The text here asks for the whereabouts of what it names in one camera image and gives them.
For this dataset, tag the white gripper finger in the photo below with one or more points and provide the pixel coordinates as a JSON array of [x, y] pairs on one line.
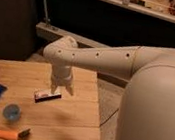
[[53, 88], [69, 88]]

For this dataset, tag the orange toy carrot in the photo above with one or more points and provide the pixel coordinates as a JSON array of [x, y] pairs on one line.
[[14, 135]]

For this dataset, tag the blue transparent cup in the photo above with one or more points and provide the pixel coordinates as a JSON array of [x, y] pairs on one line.
[[11, 112]]

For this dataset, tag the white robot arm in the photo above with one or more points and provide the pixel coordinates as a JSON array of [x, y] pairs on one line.
[[147, 109]]

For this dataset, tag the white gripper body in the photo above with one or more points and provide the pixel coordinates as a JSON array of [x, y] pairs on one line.
[[61, 75]]

